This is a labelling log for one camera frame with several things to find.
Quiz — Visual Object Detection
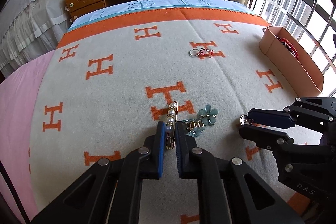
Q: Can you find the blue flower pearl brooch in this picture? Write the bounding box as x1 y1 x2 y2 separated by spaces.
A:
165 101 218 149

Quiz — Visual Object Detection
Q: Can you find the red cord bracelet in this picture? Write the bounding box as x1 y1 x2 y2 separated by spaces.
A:
275 35 300 59

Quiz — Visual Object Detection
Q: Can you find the silver ring red charm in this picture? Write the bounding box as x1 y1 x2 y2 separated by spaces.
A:
189 48 214 57

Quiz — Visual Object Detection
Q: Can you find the white pearl bracelet gold charm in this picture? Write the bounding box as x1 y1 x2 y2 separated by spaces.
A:
240 114 253 126

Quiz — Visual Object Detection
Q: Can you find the pink rectangular storage box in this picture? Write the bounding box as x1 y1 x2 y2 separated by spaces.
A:
259 26 324 97

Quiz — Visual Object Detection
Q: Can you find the orange grey H blanket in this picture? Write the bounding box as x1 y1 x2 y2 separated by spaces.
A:
30 8 309 213

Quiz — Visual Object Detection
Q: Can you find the metal window grille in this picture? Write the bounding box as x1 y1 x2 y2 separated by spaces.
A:
248 0 335 97

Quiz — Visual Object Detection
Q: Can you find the blue white tree sheet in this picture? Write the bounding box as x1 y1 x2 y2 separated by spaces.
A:
69 0 255 31

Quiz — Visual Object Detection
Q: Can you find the pink bed sheet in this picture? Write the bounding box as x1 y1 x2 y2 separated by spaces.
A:
1 51 54 219

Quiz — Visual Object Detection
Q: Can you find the white lace covered furniture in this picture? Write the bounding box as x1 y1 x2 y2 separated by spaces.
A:
1 0 70 77

